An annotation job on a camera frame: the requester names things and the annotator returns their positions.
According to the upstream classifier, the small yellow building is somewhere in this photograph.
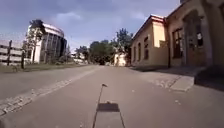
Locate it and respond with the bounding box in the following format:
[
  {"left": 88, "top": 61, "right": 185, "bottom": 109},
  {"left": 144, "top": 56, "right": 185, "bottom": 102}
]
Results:
[{"left": 113, "top": 51, "right": 128, "bottom": 67}]

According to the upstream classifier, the group of trees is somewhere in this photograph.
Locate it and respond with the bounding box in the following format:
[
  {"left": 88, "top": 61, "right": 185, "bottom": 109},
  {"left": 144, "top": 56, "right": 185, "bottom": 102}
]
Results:
[{"left": 74, "top": 39, "right": 117, "bottom": 66}]

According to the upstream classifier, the large green tree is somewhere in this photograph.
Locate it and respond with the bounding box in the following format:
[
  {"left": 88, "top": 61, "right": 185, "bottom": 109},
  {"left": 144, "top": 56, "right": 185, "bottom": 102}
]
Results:
[{"left": 114, "top": 28, "right": 134, "bottom": 66}]

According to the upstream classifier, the grey asphalt road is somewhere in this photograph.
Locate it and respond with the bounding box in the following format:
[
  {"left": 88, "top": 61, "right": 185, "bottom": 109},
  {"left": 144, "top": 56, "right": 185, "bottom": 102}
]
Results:
[{"left": 0, "top": 64, "right": 224, "bottom": 128}]

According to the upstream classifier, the long yellow building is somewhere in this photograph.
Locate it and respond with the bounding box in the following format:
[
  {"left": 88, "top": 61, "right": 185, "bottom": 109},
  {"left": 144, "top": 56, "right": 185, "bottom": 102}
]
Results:
[{"left": 129, "top": 0, "right": 224, "bottom": 69}]

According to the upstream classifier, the cobblestone pavement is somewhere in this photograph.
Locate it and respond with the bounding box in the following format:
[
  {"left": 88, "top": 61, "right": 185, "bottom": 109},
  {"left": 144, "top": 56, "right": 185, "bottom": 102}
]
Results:
[{"left": 139, "top": 66, "right": 205, "bottom": 93}]

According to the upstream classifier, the round white glass building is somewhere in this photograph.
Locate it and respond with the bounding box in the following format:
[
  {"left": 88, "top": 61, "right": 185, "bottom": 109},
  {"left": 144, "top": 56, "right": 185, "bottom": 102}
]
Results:
[{"left": 26, "top": 19, "right": 68, "bottom": 64}]

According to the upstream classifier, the grass strip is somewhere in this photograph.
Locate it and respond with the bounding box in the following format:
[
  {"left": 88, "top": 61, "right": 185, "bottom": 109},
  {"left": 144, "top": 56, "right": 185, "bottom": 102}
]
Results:
[{"left": 0, "top": 61, "right": 88, "bottom": 74}]

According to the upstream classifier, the grey asphalt side lane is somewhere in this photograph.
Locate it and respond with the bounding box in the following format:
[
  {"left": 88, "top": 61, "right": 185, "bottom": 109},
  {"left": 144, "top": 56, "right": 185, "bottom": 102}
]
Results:
[{"left": 0, "top": 64, "right": 98, "bottom": 101}]

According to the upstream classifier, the tall thin tree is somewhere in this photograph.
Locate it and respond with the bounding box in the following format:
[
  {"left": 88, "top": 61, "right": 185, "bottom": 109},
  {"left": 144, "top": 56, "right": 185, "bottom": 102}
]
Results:
[{"left": 28, "top": 19, "right": 46, "bottom": 64}]

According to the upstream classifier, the dark pole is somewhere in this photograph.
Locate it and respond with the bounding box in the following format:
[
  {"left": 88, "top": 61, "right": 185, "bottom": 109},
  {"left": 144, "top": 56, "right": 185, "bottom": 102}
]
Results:
[
  {"left": 6, "top": 39, "right": 13, "bottom": 67},
  {"left": 20, "top": 49, "right": 26, "bottom": 70}
]

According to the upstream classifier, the pale low building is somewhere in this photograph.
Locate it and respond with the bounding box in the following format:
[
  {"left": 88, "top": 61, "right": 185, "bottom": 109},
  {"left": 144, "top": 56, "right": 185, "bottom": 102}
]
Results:
[{"left": 0, "top": 44, "right": 27, "bottom": 65}]

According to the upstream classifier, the cobblestone strip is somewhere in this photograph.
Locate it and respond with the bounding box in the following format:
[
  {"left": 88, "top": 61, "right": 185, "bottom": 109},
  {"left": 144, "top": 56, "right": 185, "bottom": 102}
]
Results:
[{"left": 0, "top": 66, "right": 101, "bottom": 118}]

